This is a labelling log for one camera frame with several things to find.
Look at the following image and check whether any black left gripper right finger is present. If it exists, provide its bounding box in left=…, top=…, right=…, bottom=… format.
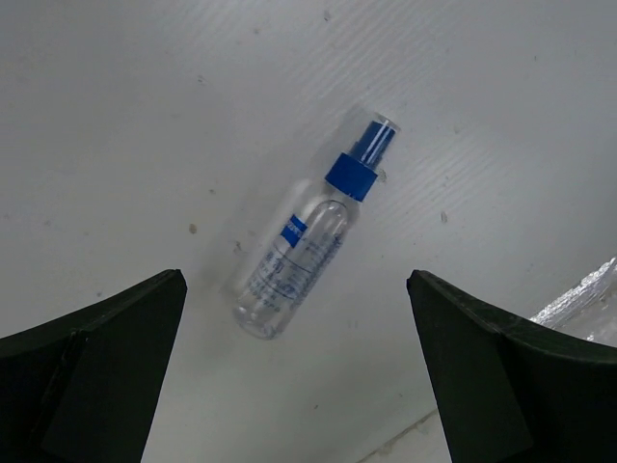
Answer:
left=407, top=270, right=616, bottom=462

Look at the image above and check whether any clear blue-tipped pen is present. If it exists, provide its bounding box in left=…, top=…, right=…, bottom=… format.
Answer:
left=224, top=106, right=400, bottom=340

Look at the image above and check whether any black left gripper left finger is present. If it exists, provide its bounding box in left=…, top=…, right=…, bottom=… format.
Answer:
left=1, top=270, right=187, bottom=462

